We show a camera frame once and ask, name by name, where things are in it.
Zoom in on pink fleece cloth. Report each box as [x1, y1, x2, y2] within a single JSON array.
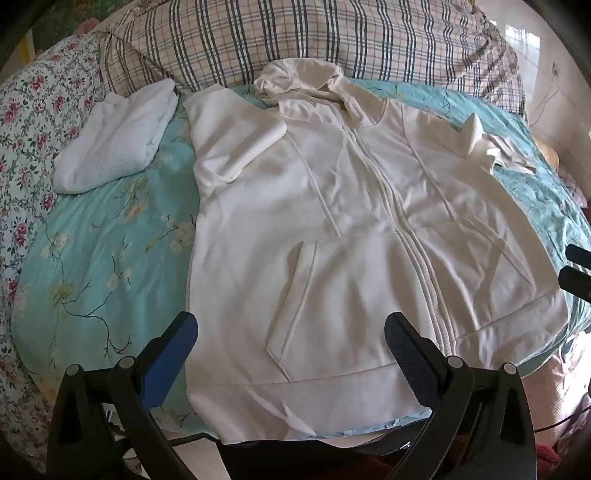
[[526, 318, 591, 462]]

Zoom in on pink floral bed sheet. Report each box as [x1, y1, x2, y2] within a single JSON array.
[[0, 33, 109, 462]]

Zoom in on white folded towel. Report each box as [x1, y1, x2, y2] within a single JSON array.
[[54, 78, 179, 194]]

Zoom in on plaid quilt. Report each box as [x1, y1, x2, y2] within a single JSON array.
[[99, 0, 527, 121]]

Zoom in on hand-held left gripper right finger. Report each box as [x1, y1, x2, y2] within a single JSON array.
[[384, 311, 539, 480]]

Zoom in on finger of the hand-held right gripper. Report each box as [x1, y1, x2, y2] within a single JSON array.
[[566, 244, 591, 267], [558, 266, 591, 298]]

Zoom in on white zip hoodie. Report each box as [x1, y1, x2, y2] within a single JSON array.
[[183, 58, 570, 445]]

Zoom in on teal floral blanket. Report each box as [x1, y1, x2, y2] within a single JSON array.
[[11, 78, 591, 437]]

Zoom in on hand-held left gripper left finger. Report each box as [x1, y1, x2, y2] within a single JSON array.
[[46, 311, 199, 480]]

